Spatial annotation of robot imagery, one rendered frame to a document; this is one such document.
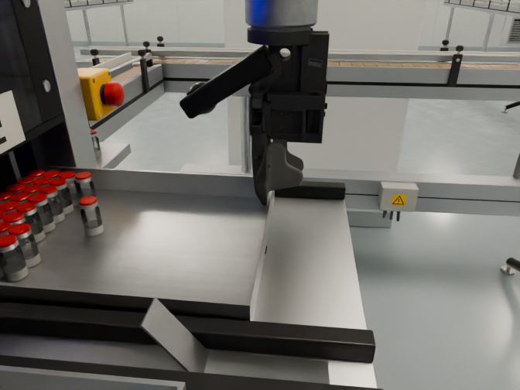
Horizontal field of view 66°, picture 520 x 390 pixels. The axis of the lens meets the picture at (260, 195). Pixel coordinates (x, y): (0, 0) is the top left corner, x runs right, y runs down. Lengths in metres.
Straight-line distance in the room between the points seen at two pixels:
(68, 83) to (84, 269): 0.29
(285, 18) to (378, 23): 1.51
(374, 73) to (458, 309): 1.02
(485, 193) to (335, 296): 1.21
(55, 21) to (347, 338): 0.53
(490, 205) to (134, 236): 1.32
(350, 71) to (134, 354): 1.09
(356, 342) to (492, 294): 1.66
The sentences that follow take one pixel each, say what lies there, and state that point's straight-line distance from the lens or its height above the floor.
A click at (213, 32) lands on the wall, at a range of 8.65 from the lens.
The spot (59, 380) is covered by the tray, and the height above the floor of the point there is 0.91.
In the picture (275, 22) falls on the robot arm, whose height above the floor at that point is 1.12.
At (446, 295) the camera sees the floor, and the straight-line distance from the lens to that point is 1.91.
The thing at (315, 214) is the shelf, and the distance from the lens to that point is 0.55.
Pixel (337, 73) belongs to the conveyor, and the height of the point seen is 0.91.
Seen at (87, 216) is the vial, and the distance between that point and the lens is 0.52.
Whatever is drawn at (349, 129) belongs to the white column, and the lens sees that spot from 2.01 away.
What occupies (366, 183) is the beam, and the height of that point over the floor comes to 0.53.
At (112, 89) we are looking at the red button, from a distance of 0.71.
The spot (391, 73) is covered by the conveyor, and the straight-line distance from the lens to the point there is 1.33.
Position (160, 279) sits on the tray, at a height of 0.88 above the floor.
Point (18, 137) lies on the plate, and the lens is 0.56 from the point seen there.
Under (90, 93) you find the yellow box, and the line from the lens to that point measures 0.70.
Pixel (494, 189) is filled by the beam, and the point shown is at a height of 0.53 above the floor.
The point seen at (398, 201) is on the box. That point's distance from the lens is 1.46.
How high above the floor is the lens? 1.16
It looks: 28 degrees down
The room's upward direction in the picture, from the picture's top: straight up
